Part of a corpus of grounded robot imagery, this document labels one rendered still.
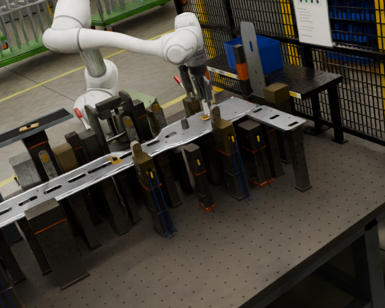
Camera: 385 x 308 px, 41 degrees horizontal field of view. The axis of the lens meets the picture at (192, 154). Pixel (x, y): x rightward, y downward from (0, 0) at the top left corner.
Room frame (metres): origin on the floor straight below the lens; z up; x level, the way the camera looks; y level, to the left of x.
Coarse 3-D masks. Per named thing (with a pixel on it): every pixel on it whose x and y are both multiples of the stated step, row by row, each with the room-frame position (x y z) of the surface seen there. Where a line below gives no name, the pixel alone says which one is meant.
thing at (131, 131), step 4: (124, 116) 2.13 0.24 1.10; (128, 116) 2.12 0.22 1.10; (124, 120) 2.11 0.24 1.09; (128, 120) 2.10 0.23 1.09; (124, 124) 2.10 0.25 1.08; (128, 124) 2.10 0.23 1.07; (132, 124) 2.11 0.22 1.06; (128, 128) 2.10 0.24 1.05; (132, 128) 2.11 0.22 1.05; (128, 132) 2.10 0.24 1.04; (132, 132) 2.10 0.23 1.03; (128, 136) 2.10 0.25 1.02; (132, 136) 2.09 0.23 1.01; (136, 136) 2.10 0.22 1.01; (132, 140) 2.09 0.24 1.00; (136, 140) 2.09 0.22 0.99
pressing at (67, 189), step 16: (224, 112) 2.11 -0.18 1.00; (240, 112) 2.06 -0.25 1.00; (176, 128) 2.08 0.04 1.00; (192, 128) 2.03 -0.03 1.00; (208, 128) 1.99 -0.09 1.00; (144, 144) 2.01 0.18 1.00; (160, 144) 1.96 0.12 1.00; (176, 144) 1.93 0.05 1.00; (96, 160) 1.98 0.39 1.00; (128, 160) 1.90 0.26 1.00; (64, 176) 1.92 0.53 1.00; (96, 176) 1.84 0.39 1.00; (32, 192) 1.85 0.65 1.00; (64, 192) 1.77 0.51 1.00; (0, 208) 1.79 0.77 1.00; (16, 208) 1.75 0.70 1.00; (0, 224) 1.67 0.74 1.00
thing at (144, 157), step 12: (132, 156) 1.82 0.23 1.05; (144, 156) 1.79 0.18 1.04; (144, 168) 1.75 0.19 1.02; (144, 180) 1.75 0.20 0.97; (156, 180) 1.75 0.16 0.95; (156, 192) 1.76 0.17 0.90; (156, 204) 1.76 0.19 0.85; (156, 216) 1.76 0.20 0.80; (168, 216) 1.76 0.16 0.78; (156, 228) 1.80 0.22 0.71; (168, 228) 1.76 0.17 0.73
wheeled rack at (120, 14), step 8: (96, 0) 9.28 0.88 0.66; (144, 0) 10.32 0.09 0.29; (152, 0) 10.06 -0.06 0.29; (160, 0) 9.90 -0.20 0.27; (168, 0) 9.93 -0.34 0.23; (184, 0) 10.17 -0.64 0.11; (128, 8) 9.93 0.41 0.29; (136, 8) 9.69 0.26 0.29; (144, 8) 9.67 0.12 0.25; (96, 16) 9.99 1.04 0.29; (104, 16) 9.73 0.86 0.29; (112, 16) 9.50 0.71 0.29; (120, 16) 9.43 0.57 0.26; (128, 16) 9.50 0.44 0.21; (96, 24) 9.51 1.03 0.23; (104, 24) 9.26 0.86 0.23
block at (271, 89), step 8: (264, 88) 2.11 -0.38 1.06; (272, 88) 2.08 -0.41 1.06; (280, 88) 2.06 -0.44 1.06; (264, 96) 2.11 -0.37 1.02; (272, 96) 2.05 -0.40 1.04; (280, 96) 2.05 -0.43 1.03; (288, 96) 2.07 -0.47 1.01; (272, 104) 2.07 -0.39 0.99; (280, 104) 2.05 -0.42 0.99; (288, 104) 2.07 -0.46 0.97; (288, 112) 2.07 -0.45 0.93; (280, 136) 2.06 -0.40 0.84; (280, 144) 2.07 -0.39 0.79; (280, 152) 2.08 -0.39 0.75; (288, 152) 2.05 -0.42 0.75; (288, 160) 2.05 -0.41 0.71
